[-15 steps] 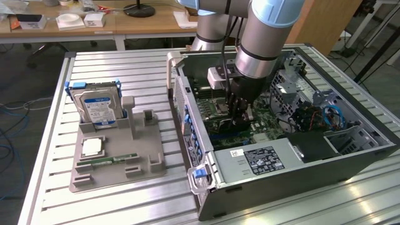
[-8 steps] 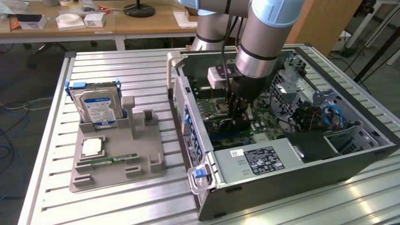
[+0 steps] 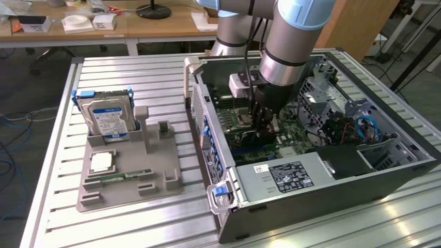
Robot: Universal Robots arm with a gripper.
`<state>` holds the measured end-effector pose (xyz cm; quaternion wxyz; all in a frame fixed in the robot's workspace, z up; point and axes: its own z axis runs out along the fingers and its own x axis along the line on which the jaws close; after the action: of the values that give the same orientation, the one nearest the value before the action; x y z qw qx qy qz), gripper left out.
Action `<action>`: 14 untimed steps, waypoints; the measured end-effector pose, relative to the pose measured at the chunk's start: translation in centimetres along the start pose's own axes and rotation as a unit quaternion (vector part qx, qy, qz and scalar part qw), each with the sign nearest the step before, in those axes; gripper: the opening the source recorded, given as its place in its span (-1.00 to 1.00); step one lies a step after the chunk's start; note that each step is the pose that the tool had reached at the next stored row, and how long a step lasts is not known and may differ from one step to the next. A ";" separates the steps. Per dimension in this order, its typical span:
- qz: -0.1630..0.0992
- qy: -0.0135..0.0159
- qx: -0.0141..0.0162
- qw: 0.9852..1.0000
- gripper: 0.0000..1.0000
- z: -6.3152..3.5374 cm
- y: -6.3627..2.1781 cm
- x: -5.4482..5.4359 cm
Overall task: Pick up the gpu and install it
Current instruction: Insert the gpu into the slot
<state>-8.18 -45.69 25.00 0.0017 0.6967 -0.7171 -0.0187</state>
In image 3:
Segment silver CPU chip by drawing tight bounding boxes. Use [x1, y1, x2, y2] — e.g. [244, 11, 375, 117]
[90, 152, 118, 174]

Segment wooden desk white legs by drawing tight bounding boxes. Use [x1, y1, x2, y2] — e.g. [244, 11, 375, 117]
[0, 0, 315, 56]

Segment green motherboard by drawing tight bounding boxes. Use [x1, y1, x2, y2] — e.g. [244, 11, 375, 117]
[212, 87, 316, 166]

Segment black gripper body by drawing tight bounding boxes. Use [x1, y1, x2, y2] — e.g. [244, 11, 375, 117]
[255, 83, 293, 112]

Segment blue wire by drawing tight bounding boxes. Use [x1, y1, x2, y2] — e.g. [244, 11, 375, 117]
[356, 115, 383, 143]

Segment white box round insert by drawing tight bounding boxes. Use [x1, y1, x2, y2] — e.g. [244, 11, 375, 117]
[62, 14, 95, 34]

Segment metal disk bay cage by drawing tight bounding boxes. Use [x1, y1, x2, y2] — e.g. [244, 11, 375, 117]
[297, 74, 349, 130]

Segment small white labelled box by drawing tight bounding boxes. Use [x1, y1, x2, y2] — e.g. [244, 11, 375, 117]
[92, 14, 118, 30]

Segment flat white cardboard box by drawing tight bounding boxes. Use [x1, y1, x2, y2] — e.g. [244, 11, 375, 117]
[191, 12, 220, 32]

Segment grey plastic parts rack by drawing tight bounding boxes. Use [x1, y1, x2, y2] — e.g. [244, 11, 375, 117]
[75, 105, 186, 212]

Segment open black PC case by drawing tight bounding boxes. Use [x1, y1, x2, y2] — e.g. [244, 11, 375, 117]
[184, 47, 441, 245]

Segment CPU socket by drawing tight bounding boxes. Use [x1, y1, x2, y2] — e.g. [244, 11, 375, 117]
[236, 108, 256, 125]

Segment green RAM stick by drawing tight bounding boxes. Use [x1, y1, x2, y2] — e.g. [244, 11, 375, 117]
[84, 169, 152, 183]

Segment black desk lamp stand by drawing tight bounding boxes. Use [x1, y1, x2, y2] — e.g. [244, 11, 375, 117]
[136, 0, 172, 19]

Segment brown cardboard box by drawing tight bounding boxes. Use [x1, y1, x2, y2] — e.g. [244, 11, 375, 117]
[203, 6, 222, 19]

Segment white box black lid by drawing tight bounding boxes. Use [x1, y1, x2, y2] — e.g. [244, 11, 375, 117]
[16, 15, 52, 33]

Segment grey power supply unit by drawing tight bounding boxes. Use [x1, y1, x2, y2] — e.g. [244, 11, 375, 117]
[236, 151, 337, 204]

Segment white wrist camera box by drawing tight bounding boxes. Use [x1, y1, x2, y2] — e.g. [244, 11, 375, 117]
[228, 73, 258, 98]

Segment black tripod leg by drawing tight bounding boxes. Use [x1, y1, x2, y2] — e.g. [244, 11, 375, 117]
[389, 15, 441, 92]

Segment wooden cabinet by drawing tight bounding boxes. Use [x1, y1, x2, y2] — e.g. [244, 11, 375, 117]
[313, 0, 403, 63]

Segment hard disk in blue caddy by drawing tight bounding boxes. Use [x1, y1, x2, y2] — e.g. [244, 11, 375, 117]
[71, 87, 135, 142]

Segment clear plastic bag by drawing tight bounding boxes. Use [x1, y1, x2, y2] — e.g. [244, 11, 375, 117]
[0, 0, 34, 18]

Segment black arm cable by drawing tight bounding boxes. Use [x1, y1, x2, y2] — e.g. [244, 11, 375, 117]
[244, 17, 271, 81]

